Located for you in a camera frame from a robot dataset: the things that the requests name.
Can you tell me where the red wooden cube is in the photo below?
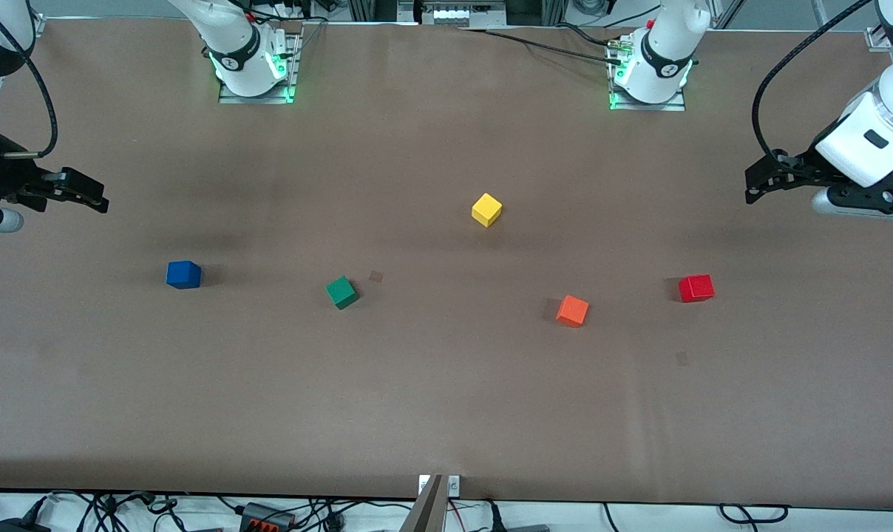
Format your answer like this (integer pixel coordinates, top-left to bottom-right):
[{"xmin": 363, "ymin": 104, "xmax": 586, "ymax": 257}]
[{"xmin": 678, "ymin": 273, "xmax": 716, "ymax": 304}]

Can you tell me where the blue wooden cube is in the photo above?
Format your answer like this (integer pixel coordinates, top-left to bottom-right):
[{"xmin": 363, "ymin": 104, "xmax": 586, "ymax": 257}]
[{"xmin": 166, "ymin": 260, "xmax": 203, "ymax": 290}]

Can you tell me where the orange wooden cube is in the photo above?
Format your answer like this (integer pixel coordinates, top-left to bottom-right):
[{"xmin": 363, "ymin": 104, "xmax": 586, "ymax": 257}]
[{"xmin": 555, "ymin": 294, "xmax": 590, "ymax": 328}]

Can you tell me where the green wooden cube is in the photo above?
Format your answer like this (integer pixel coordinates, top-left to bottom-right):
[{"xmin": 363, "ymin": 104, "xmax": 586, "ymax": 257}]
[{"xmin": 325, "ymin": 276, "xmax": 359, "ymax": 310}]

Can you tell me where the yellow wooden cube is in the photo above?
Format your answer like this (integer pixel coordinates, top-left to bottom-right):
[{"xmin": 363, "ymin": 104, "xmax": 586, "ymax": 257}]
[{"xmin": 471, "ymin": 193, "xmax": 503, "ymax": 228}]

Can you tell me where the grey electronics box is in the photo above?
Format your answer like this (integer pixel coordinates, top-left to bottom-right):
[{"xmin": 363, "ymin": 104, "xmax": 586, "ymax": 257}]
[{"xmin": 421, "ymin": 0, "xmax": 508, "ymax": 27}]

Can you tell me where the orange black connector box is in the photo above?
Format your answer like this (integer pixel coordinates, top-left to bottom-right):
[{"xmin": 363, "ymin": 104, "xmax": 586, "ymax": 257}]
[{"xmin": 240, "ymin": 502, "xmax": 296, "ymax": 532}]

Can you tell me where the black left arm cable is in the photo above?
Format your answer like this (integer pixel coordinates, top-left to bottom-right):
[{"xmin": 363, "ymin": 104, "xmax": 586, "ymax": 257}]
[{"xmin": 753, "ymin": 0, "xmax": 876, "ymax": 167}]

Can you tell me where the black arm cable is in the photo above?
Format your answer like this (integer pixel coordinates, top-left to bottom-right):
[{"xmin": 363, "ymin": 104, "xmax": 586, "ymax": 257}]
[
  {"xmin": 753, "ymin": 0, "xmax": 876, "ymax": 167},
  {"xmin": 0, "ymin": 0, "xmax": 59, "ymax": 160}
]

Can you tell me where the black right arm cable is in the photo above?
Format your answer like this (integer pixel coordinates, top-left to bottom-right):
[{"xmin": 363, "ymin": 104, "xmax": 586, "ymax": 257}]
[{"xmin": 0, "ymin": 0, "xmax": 59, "ymax": 160}]

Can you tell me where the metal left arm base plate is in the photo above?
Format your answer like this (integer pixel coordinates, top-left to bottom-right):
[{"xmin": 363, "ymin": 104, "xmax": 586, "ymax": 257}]
[{"xmin": 609, "ymin": 87, "xmax": 687, "ymax": 112}]

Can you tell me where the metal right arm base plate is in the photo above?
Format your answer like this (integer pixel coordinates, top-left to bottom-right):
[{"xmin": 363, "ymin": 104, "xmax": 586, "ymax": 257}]
[{"xmin": 217, "ymin": 33, "xmax": 301, "ymax": 105}]

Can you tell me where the short black table cable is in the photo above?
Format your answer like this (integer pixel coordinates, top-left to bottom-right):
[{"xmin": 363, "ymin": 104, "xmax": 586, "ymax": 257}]
[{"xmin": 554, "ymin": 22, "xmax": 619, "ymax": 48}]

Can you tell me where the long black table cable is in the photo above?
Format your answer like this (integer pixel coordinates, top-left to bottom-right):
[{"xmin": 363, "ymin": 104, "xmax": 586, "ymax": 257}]
[{"xmin": 458, "ymin": 27, "xmax": 628, "ymax": 67}]

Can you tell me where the black looped floor cable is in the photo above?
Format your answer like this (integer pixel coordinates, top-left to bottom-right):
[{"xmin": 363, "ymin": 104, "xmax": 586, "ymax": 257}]
[{"xmin": 719, "ymin": 504, "xmax": 791, "ymax": 526}]

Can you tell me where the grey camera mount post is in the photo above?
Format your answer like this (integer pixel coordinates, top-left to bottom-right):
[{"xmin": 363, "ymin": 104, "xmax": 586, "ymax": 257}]
[{"xmin": 398, "ymin": 474, "xmax": 447, "ymax": 532}]

